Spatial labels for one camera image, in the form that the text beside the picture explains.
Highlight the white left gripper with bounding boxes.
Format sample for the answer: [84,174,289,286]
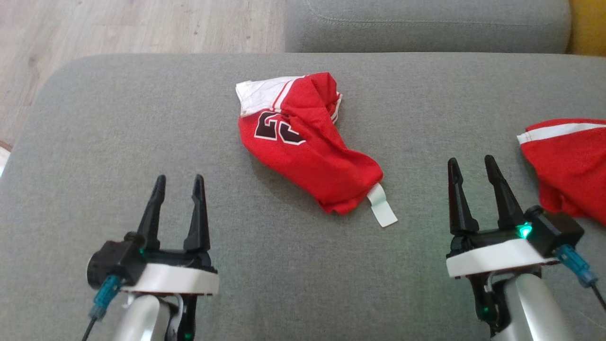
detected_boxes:
[122,174,220,341]

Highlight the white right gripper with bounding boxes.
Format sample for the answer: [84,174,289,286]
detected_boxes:
[446,154,560,337]

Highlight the red shorts with white stripe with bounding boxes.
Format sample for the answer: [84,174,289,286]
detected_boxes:
[517,118,606,227]

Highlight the red jersey with black number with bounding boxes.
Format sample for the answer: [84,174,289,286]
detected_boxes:
[235,72,399,228]

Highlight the large grey sofa seat cushion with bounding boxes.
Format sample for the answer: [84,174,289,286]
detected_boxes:
[0,51,606,341]

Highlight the long yellow sofa backrest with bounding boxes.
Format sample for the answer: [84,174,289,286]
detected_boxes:
[568,0,606,57]

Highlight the left camera cable teal plug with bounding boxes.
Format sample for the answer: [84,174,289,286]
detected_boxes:
[81,275,123,341]

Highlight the camera cable teal plug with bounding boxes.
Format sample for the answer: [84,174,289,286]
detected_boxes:
[81,275,123,341]
[555,244,606,311]

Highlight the right camera cable teal plug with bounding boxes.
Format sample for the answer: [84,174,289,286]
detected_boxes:
[555,244,606,311]

